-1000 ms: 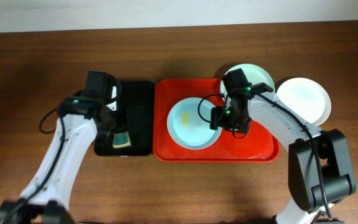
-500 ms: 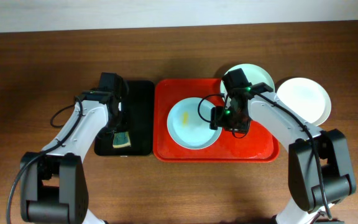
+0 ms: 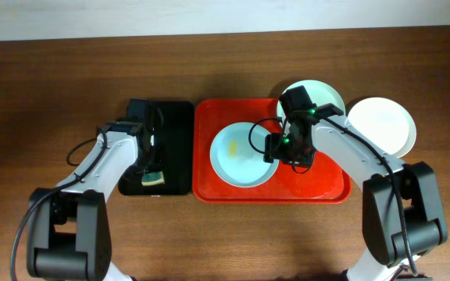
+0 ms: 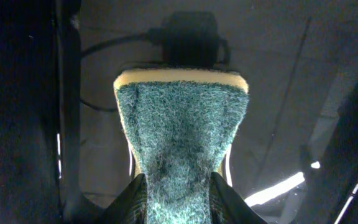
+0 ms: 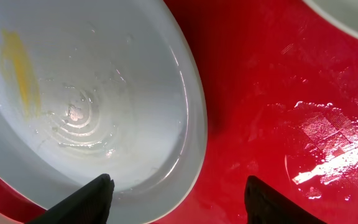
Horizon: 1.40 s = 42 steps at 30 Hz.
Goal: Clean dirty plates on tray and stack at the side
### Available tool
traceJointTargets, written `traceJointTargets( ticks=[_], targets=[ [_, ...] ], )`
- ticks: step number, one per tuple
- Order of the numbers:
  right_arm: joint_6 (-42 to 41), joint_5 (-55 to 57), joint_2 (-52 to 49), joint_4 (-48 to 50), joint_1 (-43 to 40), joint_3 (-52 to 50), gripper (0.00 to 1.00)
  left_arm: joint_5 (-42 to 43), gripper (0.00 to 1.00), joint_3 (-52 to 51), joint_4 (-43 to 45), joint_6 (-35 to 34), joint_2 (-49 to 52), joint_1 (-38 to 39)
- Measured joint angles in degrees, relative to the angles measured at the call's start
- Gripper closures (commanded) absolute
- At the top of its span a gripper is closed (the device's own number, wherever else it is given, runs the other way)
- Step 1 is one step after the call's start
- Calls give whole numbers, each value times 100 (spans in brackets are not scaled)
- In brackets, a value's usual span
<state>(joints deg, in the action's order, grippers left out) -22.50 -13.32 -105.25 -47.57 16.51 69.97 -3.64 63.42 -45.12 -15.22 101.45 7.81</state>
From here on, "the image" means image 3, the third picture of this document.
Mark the green and yellow sponge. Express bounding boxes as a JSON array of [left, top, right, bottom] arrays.
[[141, 171, 165, 187]]

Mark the red plastic tray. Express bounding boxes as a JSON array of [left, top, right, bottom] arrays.
[[192, 98, 352, 205]]

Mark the black plastic tray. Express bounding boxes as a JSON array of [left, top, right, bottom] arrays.
[[118, 101, 195, 196]]

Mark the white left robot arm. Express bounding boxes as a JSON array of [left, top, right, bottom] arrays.
[[17, 119, 162, 280]]

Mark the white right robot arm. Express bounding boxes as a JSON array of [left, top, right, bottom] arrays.
[[264, 103, 448, 280]]

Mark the white plate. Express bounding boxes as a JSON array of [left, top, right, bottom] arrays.
[[347, 97, 417, 158]]

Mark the light blue plate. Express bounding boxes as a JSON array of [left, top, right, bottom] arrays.
[[209, 122, 280, 188]]

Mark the mint green plate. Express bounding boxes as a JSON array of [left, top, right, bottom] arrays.
[[283, 80, 346, 114]]

